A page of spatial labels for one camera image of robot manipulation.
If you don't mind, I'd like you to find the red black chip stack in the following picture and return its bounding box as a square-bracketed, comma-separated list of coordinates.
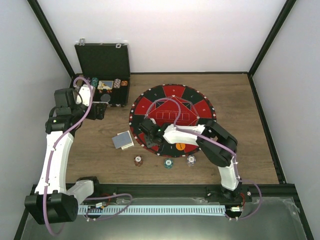
[134, 155, 143, 167]

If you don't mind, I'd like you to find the teal chip stack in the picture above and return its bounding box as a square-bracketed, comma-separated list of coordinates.
[90, 77, 99, 88]
[164, 158, 174, 169]

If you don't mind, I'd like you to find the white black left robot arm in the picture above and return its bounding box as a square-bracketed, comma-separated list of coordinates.
[24, 84, 102, 225]

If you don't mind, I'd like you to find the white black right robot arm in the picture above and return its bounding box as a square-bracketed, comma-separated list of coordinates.
[138, 119, 242, 202]

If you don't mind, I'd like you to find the grey round dealer disc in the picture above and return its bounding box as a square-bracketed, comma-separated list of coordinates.
[100, 93, 111, 103]

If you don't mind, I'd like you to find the boxed card deck in case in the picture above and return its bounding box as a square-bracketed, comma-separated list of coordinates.
[97, 80, 114, 91]

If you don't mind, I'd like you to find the orange big blind button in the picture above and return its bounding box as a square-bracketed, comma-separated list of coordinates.
[175, 143, 186, 151]

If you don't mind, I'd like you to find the teal chip stack in case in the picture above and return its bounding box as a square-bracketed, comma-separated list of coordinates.
[90, 77, 99, 88]

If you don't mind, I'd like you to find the blue backed card deck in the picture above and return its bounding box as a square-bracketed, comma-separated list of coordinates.
[112, 131, 134, 149]

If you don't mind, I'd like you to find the round red black poker mat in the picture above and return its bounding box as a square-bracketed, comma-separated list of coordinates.
[129, 84, 217, 158]

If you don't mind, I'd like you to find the red yellow chip stack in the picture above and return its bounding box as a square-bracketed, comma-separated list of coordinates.
[121, 80, 128, 86]

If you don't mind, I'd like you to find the white purple chip stack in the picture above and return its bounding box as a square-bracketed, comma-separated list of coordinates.
[186, 155, 196, 167]

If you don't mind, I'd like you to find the black poker chip case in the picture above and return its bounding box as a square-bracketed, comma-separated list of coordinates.
[74, 39, 131, 107]

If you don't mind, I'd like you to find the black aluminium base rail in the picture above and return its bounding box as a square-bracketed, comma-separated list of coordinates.
[90, 183, 298, 204]

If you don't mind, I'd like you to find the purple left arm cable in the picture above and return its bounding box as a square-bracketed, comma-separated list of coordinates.
[42, 76, 96, 236]

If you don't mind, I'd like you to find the light blue slotted cable duct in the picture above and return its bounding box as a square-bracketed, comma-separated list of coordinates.
[77, 205, 226, 217]

